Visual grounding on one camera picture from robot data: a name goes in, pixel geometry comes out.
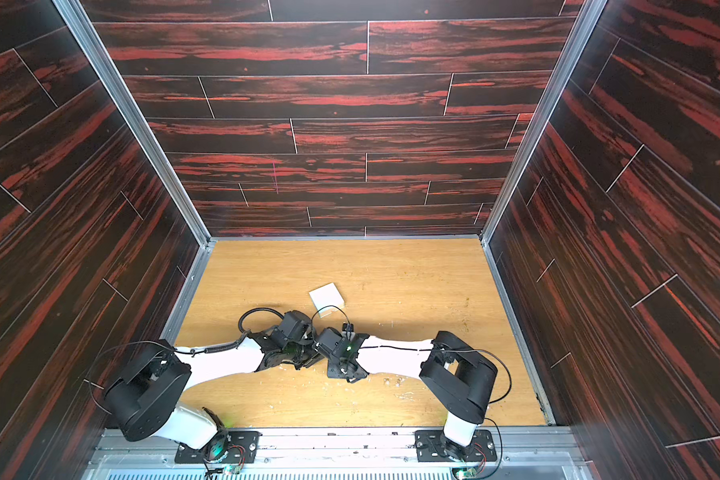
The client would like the mint drawer-style jewelry box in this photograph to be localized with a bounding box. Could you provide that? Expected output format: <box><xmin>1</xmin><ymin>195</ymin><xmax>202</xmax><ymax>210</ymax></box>
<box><xmin>309</xmin><ymin>283</ymin><xmax>345</xmax><ymax>310</ymax></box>

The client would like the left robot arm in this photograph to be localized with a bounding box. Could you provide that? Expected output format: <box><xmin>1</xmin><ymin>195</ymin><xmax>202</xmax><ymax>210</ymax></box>
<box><xmin>103</xmin><ymin>333</ymin><xmax>322</xmax><ymax>450</ymax></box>

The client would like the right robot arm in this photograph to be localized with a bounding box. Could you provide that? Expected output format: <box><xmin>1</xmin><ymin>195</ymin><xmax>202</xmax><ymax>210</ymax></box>
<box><xmin>316</xmin><ymin>328</ymin><xmax>498</xmax><ymax>447</ymax></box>

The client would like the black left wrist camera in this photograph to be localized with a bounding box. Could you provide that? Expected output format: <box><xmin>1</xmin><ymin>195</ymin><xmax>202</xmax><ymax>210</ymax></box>
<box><xmin>271</xmin><ymin>310</ymin><xmax>312</xmax><ymax>348</ymax></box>

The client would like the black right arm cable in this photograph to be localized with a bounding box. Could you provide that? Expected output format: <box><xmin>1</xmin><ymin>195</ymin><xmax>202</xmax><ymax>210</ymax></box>
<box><xmin>310</xmin><ymin>304</ymin><xmax>354</xmax><ymax>334</ymax></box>

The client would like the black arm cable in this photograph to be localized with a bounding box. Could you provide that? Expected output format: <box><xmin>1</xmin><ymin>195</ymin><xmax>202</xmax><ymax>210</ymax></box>
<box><xmin>310</xmin><ymin>304</ymin><xmax>354</xmax><ymax>334</ymax></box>
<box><xmin>83</xmin><ymin>307</ymin><xmax>286</xmax><ymax>415</ymax></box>

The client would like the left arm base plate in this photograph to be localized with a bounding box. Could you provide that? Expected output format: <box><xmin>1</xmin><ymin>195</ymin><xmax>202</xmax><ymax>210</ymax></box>
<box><xmin>174</xmin><ymin>430</ymin><xmax>261</xmax><ymax>466</ymax></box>

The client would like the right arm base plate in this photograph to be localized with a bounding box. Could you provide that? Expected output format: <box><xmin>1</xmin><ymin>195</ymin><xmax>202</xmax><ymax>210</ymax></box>
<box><xmin>414</xmin><ymin>429</ymin><xmax>498</xmax><ymax>463</ymax></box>

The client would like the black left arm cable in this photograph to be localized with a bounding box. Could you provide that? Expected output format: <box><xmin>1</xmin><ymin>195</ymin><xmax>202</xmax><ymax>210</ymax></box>
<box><xmin>83</xmin><ymin>307</ymin><xmax>286</xmax><ymax>415</ymax></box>

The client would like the aluminium floor rail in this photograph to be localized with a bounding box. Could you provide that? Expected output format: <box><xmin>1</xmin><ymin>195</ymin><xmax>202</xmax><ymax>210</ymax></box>
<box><xmin>160</xmin><ymin>239</ymin><xmax>216</xmax><ymax>345</ymax></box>

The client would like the front aluminium frame rail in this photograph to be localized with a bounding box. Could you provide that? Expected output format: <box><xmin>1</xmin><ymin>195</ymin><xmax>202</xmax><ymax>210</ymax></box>
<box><xmin>82</xmin><ymin>426</ymin><xmax>595</xmax><ymax>479</ymax></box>

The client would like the aluminium corner frame post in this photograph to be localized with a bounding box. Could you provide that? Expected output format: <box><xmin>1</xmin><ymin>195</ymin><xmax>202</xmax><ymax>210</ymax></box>
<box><xmin>52</xmin><ymin>0</ymin><xmax>211</xmax><ymax>249</ymax></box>

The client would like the aluminium right corner post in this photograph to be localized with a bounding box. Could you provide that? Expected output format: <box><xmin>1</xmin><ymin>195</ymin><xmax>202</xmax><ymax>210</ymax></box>
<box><xmin>481</xmin><ymin>0</ymin><xmax>607</xmax><ymax>253</ymax></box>

